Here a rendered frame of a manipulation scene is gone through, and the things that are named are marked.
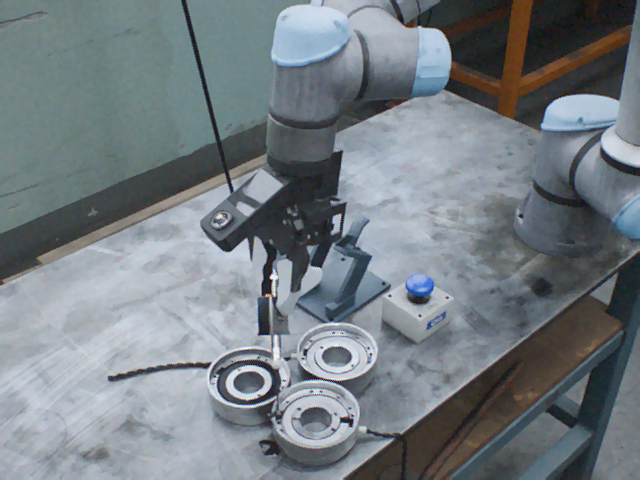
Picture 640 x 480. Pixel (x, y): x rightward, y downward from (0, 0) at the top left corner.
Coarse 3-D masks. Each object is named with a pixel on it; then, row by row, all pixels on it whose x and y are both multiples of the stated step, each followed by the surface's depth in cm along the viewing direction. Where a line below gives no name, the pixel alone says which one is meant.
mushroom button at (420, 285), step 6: (414, 276) 112; (420, 276) 112; (426, 276) 112; (408, 282) 111; (414, 282) 111; (420, 282) 111; (426, 282) 111; (432, 282) 111; (408, 288) 111; (414, 288) 110; (420, 288) 110; (426, 288) 110; (432, 288) 111; (414, 294) 110; (420, 294) 110; (426, 294) 110
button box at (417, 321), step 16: (400, 288) 114; (384, 304) 114; (400, 304) 112; (416, 304) 112; (432, 304) 112; (448, 304) 112; (384, 320) 115; (400, 320) 112; (416, 320) 109; (432, 320) 111; (448, 320) 115; (416, 336) 111
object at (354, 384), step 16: (304, 336) 107; (320, 336) 109; (352, 336) 109; (368, 336) 107; (304, 352) 107; (320, 352) 106; (336, 352) 108; (352, 352) 106; (368, 352) 106; (304, 368) 103; (320, 368) 104; (336, 368) 104; (352, 368) 104; (368, 368) 102; (352, 384) 102
